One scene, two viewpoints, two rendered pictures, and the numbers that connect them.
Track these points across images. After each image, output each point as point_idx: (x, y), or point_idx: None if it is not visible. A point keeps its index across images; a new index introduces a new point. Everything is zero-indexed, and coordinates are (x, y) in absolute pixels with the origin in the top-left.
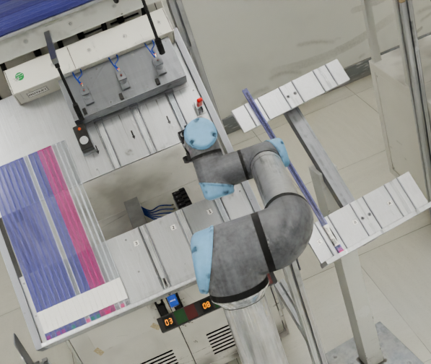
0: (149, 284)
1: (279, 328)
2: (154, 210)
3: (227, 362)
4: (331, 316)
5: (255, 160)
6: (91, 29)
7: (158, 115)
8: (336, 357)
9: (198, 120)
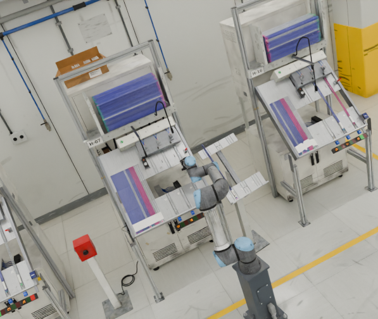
0: (171, 213)
1: None
2: (166, 189)
3: (194, 249)
4: (234, 229)
5: (209, 169)
6: None
7: (170, 154)
8: None
9: (189, 156)
